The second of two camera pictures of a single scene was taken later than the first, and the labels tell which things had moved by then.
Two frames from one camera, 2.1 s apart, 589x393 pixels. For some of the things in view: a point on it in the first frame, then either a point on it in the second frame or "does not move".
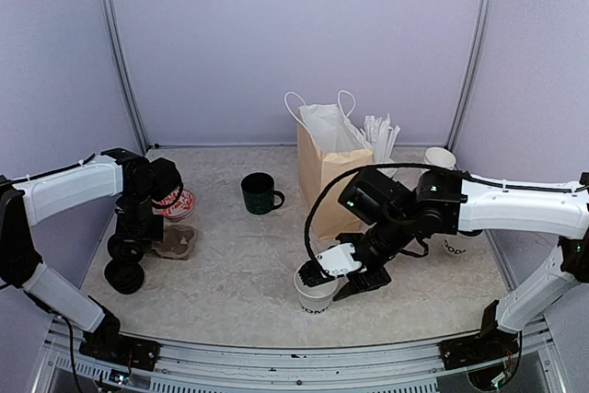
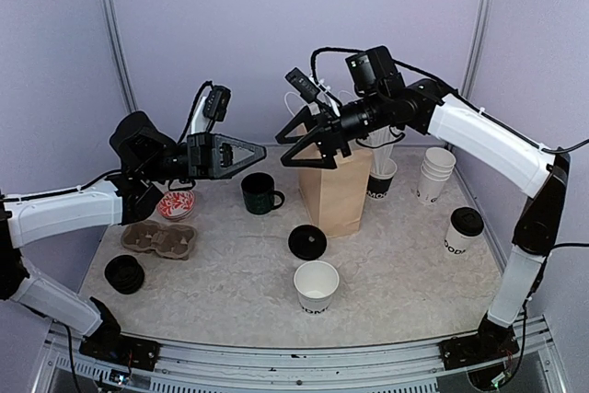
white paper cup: x=316 y=298 does not move
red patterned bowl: x=179 y=208 does not move
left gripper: x=156 y=234 to x=204 y=154
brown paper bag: x=333 y=155 does not move
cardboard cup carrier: x=178 y=242 does not move
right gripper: x=359 y=283 to x=329 y=132
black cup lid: x=128 y=249 to x=307 y=242
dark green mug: x=259 y=197 does not move
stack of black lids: x=124 y=276 does not move
